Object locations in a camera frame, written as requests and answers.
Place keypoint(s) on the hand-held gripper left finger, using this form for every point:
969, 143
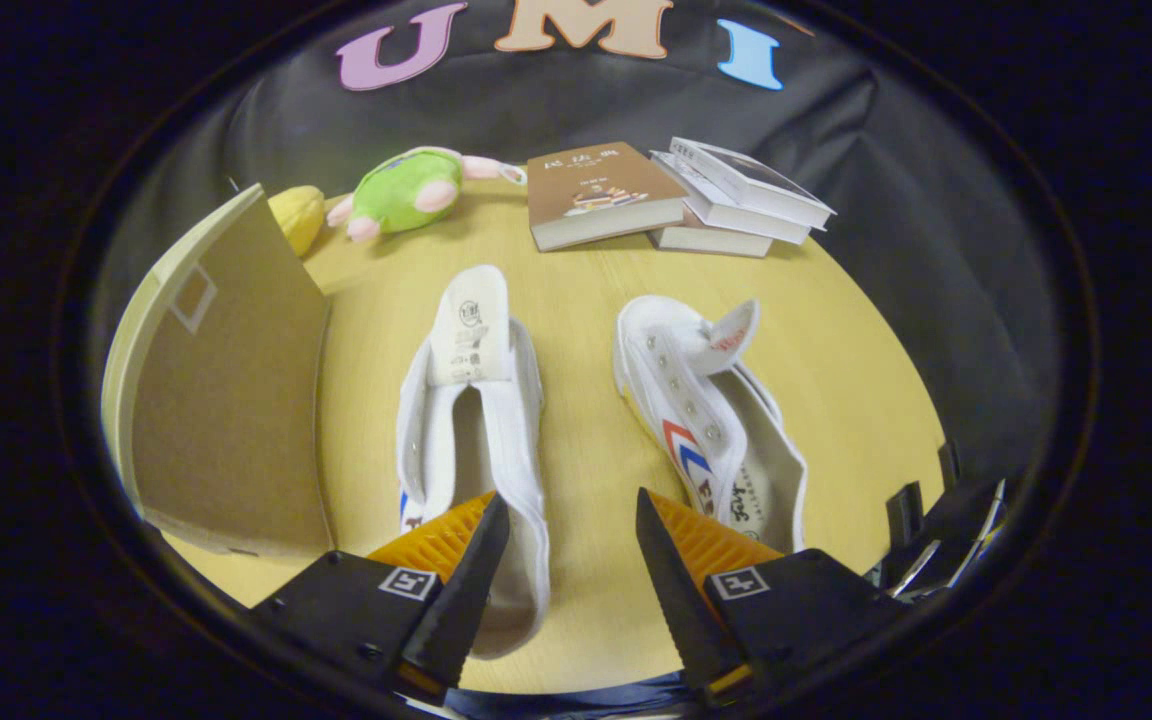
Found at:
466, 600

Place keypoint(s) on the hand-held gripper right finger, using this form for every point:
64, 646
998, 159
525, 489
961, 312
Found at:
681, 610

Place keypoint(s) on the white canvas shoe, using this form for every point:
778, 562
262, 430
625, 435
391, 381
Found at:
696, 400
521, 430

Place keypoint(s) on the beige fabric storage box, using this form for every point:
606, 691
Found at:
226, 400

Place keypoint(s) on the person's blue clothing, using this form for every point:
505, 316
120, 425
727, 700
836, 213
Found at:
576, 700

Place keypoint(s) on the black table clamp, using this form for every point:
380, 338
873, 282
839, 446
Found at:
948, 465
904, 515

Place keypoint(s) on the thin brown-edged book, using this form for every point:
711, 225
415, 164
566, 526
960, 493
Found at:
706, 242

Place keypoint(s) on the plain white book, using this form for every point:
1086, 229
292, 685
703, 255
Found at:
726, 215

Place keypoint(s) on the green plush toy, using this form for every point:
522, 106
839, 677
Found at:
401, 195

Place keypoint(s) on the yellow plush toy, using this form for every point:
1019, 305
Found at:
298, 215

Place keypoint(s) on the brown cover book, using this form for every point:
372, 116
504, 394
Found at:
586, 190

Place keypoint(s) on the white book dark cover picture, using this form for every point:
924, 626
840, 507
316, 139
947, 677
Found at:
756, 185

